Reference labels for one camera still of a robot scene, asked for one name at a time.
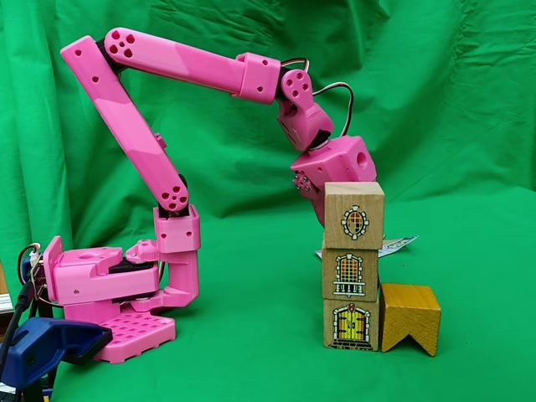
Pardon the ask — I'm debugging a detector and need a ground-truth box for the black power cable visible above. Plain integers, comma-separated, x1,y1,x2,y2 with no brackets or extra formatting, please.
0,282,34,361

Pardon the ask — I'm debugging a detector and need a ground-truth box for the green cloth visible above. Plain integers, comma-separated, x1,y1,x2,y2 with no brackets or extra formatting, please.
0,0,536,402

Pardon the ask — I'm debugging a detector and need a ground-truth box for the yellow notched wooden block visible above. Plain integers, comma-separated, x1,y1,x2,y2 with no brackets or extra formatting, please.
379,283,442,358

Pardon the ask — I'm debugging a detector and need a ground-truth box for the motor controller board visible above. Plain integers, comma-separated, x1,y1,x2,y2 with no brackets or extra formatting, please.
16,244,47,302

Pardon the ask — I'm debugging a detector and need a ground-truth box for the wooden cube balcony window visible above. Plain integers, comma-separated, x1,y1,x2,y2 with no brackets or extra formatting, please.
321,246,380,302

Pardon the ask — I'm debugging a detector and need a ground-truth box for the blue clamp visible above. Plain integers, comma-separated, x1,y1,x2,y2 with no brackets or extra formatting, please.
0,317,113,393

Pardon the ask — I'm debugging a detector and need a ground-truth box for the wooden cube door print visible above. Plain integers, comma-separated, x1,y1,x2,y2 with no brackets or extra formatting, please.
322,299,381,353

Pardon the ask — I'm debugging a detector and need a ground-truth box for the white red black servo cable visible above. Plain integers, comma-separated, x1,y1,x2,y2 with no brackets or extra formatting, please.
279,58,357,137

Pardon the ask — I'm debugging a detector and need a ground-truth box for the wooden cube oval window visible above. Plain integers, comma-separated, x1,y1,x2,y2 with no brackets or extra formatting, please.
324,182,385,251

